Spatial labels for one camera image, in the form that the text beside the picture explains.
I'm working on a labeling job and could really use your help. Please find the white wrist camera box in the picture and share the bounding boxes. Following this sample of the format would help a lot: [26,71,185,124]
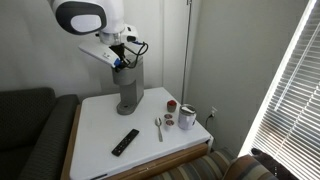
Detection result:
[121,24,140,44]

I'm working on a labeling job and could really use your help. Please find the white window blinds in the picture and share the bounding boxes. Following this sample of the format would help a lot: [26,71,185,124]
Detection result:
[250,0,320,180]

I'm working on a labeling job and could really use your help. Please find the wooden side table white top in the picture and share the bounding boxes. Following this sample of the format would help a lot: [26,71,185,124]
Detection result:
[60,87,214,180]

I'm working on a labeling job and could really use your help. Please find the dark brown fuzzy blanket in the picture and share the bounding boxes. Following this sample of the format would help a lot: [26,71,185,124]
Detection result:
[251,147,301,180]

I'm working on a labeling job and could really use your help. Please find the metal spoon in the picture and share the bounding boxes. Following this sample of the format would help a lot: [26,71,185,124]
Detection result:
[154,116,164,143]

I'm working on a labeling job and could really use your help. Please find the striped upholstered armchair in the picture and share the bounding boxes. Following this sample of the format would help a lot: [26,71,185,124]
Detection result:
[146,148,279,180]

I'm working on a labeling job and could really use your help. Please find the grey coffee machine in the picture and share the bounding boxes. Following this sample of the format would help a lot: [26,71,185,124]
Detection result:
[111,54,145,116]

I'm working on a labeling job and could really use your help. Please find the small red topped cup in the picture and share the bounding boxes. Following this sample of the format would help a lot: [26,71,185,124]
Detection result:
[166,99,178,113]

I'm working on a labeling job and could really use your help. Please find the black remote control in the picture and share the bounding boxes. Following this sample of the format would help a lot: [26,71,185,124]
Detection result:
[111,128,140,158]

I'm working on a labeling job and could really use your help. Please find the black power cable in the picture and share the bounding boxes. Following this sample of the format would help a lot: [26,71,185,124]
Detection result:
[204,113,215,132]

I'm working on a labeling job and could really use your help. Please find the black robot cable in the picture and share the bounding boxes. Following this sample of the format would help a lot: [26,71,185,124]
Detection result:
[123,41,150,70]

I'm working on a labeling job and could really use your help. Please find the thin metal pole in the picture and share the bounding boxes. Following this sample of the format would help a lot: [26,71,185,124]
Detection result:
[180,0,194,104]

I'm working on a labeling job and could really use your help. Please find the dark grey couch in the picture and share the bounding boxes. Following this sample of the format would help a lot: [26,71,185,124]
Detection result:
[0,87,81,180]

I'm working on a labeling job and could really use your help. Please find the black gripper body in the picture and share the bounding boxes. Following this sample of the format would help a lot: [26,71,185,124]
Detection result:
[109,44,130,69]

